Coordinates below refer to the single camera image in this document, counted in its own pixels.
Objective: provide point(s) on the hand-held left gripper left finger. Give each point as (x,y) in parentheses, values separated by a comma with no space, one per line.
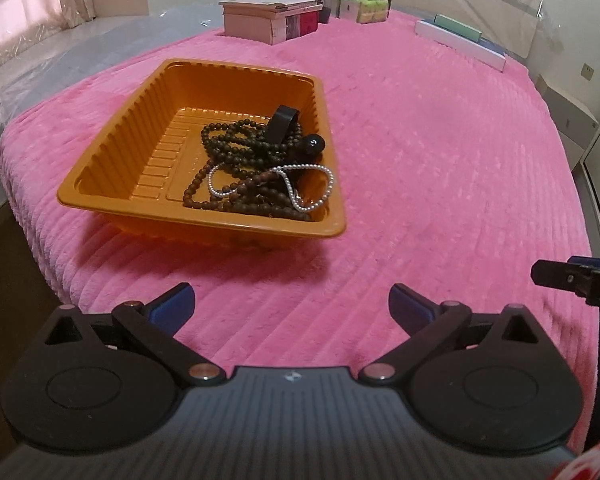
(177,302)

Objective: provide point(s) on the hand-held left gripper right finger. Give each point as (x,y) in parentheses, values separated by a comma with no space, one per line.
(405,305)

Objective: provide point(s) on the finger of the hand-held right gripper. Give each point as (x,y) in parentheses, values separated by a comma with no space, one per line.
(590,261)
(565,275)

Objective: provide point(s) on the orange plastic tray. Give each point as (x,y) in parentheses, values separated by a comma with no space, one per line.
(130,150)

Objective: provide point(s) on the white nightstand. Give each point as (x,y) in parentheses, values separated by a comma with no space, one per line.
(567,120)

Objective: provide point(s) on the pink ribbed blanket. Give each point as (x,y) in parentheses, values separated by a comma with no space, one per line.
(430,160)

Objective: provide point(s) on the red patterned clothing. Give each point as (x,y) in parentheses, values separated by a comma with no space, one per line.
(595,460)

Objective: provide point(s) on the flat blue box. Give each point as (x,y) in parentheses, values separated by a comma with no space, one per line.
(491,46)

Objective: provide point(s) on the long white box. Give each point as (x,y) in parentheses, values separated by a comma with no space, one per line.
(460,45)

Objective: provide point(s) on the long green box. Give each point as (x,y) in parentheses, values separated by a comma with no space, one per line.
(457,27)

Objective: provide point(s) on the pink box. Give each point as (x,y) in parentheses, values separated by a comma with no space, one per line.
(252,27)

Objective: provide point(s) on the green tissue box pack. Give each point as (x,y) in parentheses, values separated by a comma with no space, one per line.
(372,10)

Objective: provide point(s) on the red box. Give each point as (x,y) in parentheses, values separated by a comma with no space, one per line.
(309,22)

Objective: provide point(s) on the patterned box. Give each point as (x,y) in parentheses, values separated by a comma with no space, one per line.
(292,26)

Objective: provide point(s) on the white carton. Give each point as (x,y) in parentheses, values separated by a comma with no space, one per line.
(347,10)
(334,7)

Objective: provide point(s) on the pale pink curtain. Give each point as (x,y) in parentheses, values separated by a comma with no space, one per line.
(15,10)

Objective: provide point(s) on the wall socket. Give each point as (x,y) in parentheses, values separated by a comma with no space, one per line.
(588,71)

